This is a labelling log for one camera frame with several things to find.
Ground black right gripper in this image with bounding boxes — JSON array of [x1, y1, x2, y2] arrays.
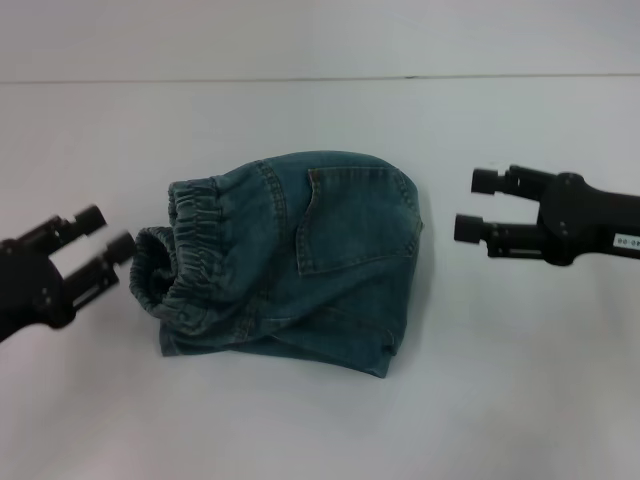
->
[[452, 163, 640, 268]]

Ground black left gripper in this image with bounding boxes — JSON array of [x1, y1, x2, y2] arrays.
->
[[0, 202, 138, 345]]

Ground blue denim shorts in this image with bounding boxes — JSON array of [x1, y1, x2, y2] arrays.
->
[[128, 151, 425, 381]]

